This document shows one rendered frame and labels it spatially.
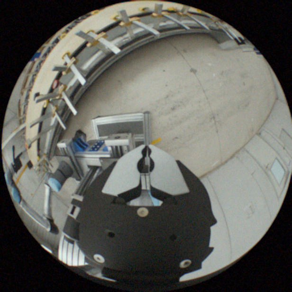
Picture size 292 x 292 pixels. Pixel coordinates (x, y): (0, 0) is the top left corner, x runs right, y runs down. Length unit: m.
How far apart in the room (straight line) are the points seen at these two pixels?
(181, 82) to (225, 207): 2.27
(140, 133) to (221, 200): 1.94
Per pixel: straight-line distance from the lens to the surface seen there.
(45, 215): 0.92
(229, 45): 2.33
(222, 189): 2.23
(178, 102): 1.49
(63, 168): 0.79
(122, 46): 0.93
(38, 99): 0.81
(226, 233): 2.05
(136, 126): 1.29
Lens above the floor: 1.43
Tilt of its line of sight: 62 degrees down
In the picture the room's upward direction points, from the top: 178 degrees counter-clockwise
